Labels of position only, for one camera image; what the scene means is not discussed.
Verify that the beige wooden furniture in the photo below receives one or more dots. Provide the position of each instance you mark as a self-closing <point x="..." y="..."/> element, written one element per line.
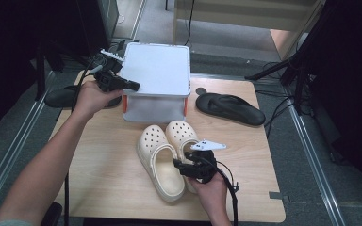
<point x="232" y="12"/>

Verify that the dark cabinet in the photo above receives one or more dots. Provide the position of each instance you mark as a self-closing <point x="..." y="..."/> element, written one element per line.
<point x="97" y="25"/>

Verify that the black tape strip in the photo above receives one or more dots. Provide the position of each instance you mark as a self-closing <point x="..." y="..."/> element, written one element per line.
<point x="276" y="195"/>

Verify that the black metal stand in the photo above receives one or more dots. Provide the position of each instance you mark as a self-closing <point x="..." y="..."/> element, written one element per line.
<point x="40" y="75"/>

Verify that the black curtain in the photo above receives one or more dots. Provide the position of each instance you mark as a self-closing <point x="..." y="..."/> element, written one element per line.
<point x="6" y="47"/>
<point x="352" y="78"/>

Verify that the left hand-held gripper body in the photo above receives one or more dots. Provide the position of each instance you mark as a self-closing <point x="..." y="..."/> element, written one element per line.
<point x="108" y="80"/>

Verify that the cream clog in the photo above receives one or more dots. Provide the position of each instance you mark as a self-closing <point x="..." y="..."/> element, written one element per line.
<point x="185" y="138"/>
<point x="166" y="182"/>

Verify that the black flip-flop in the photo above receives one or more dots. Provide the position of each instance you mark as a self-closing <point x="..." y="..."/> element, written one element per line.
<point x="232" y="109"/>
<point x="58" y="99"/>

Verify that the person's left hand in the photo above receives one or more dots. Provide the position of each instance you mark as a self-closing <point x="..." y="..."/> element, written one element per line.
<point x="92" y="100"/>

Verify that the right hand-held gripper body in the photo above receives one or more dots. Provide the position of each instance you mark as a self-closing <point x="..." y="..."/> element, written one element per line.
<point x="202" y="168"/>

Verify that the person's right hand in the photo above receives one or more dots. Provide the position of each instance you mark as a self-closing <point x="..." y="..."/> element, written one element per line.
<point x="210" y="196"/>

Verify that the metal floor rail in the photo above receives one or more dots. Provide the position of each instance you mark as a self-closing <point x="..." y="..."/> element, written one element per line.
<point x="37" y="106"/>
<point x="315" y="163"/>

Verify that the black tripod stand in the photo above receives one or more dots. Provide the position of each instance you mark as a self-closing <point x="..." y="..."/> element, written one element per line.
<point x="273" y="67"/>

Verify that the white shoe rack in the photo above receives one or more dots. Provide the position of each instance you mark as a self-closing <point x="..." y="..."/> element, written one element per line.
<point x="157" y="69"/>

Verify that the round black sticker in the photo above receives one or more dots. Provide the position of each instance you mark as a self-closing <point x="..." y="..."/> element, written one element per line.
<point x="201" y="91"/>

